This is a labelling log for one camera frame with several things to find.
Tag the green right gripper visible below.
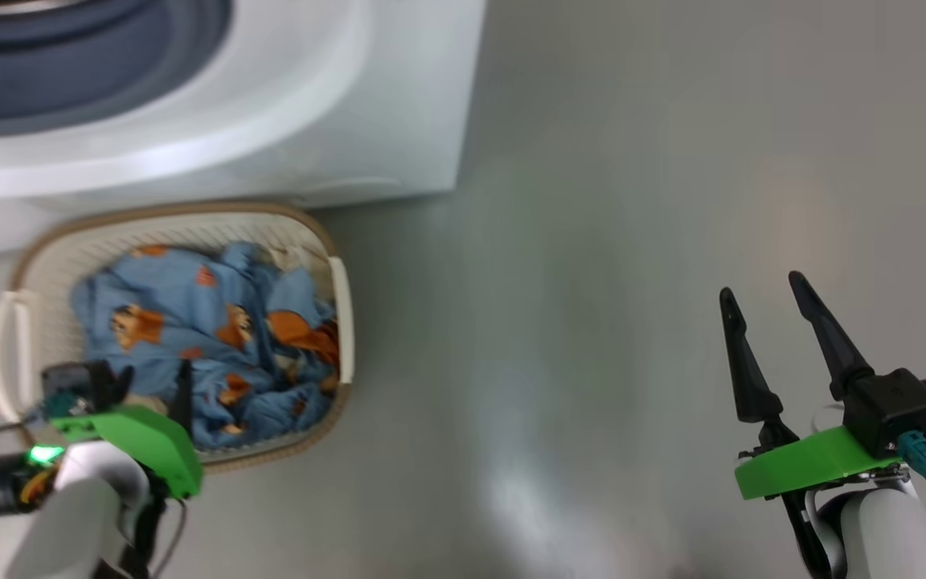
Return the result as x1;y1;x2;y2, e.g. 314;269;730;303
719;271;906;501

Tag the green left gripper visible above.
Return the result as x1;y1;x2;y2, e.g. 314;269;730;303
49;359;204;501

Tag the blue cartoon print pyjama garment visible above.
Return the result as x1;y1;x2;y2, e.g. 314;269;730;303
69;241;341;451

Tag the blue garment large orange patch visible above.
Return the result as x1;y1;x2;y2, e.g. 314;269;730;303
266;269;341;387

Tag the cream laundry basket brown rim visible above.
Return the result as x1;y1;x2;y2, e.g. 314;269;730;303
0;201;355;474

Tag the white front-load washing machine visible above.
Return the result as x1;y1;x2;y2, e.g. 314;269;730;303
0;0;486;260

